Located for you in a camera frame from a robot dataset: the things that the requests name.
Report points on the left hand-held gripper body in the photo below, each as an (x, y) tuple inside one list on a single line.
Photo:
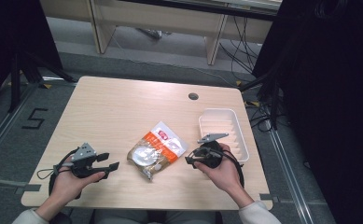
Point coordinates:
[(83, 155)]

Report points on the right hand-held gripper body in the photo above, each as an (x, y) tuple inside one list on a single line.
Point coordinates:
[(209, 151)]

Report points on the white plastic tray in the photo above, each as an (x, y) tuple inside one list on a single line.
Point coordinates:
[(224, 132)]

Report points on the clear orange snack bag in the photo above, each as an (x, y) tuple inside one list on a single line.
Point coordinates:
[(157, 150)]

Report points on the person's right hand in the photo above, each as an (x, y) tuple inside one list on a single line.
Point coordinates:
[(222, 175)]

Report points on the person's left hand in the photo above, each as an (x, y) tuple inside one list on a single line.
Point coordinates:
[(72, 181)]

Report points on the person's grey trousers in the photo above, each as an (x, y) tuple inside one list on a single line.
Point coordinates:
[(156, 217)]

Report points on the black tripod stand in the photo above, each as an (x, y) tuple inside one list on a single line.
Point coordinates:
[(26, 74)]

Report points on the black curtain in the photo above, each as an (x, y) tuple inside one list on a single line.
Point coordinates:
[(14, 40), (322, 102)]

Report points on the light wooden bench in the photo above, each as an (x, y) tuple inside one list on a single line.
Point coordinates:
[(176, 21)]

